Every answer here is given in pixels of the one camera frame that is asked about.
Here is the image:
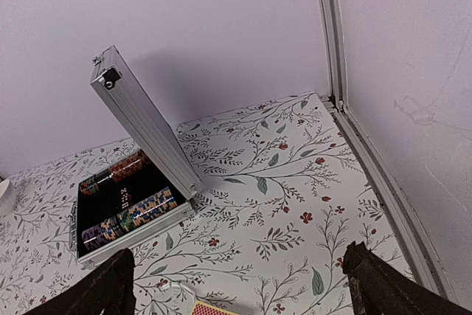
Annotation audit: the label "white ceramic bowl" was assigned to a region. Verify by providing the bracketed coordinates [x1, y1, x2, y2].
[0, 179, 16, 215]

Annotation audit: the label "aluminium poker chip case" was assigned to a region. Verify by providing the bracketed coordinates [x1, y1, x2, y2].
[69, 46, 203, 269]

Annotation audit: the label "red playing card deck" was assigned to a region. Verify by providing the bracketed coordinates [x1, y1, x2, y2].
[190, 301, 237, 315]

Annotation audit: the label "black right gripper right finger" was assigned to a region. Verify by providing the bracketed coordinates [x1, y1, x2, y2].
[342, 242, 471, 315]

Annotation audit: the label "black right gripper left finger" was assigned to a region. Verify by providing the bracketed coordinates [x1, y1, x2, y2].
[28, 249, 135, 314]

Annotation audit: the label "lower row of poker chips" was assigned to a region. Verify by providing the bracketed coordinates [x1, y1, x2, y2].
[81, 187, 178, 252]

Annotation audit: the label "right aluminium frame post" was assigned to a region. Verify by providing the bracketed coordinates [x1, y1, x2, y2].
[319, 0, 458, 302]

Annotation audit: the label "clear dealer button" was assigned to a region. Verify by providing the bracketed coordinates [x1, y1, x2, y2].
[154, 282, 197, 314]

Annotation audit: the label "red dice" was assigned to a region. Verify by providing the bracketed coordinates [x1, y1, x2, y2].
[120, 187, 133, 210]

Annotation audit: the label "upper row of poker chips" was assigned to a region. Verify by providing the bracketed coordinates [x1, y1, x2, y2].
[79, 150, 153, 196]

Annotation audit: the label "row of poker chips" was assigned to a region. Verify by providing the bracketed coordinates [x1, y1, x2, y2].
[81, 187, 178, 252]
[79, 150, 153, 196]

